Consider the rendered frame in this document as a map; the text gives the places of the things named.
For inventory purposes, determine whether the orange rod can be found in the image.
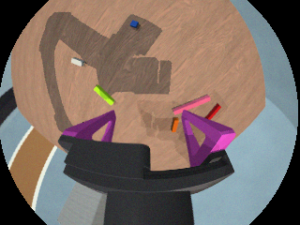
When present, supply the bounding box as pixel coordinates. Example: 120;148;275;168
172;118;179;132

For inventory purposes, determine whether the red block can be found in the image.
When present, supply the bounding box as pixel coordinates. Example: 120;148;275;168
205;104;221;120

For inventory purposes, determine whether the small blue block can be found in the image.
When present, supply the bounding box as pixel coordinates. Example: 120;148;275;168
130;21;139;28

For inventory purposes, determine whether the pink rectangular block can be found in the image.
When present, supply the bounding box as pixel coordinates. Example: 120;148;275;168
173;95;210;114

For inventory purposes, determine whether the lime green rod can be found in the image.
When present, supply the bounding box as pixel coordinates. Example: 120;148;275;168
94;85;114;105

